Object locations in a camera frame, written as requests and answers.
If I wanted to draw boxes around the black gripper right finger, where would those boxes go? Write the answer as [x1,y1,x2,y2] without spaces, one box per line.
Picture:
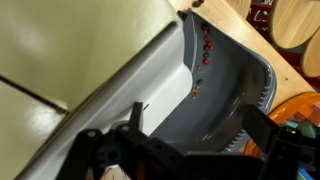
[242,104,303,180]

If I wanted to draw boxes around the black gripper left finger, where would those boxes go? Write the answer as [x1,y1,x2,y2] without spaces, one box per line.
[114,102,158,149]

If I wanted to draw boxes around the white box with green lid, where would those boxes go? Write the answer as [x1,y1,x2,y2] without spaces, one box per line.
[0,0,194,180]

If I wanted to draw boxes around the clear jar of foam blocks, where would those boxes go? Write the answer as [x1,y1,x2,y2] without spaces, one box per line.
[243,91,320,180]

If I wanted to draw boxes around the grey plastic dustpan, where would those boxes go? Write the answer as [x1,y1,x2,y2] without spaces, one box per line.
[149,9,278,154]

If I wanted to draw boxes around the round wooden discs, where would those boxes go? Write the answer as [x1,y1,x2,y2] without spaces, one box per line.
[299,28,320,78]

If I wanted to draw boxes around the spilled dried beans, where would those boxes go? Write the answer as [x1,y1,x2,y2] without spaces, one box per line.
[191,23,214,101]

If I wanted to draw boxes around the round wooden stool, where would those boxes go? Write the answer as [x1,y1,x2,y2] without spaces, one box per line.
[226,0,253,19]
[268,0,320,50]

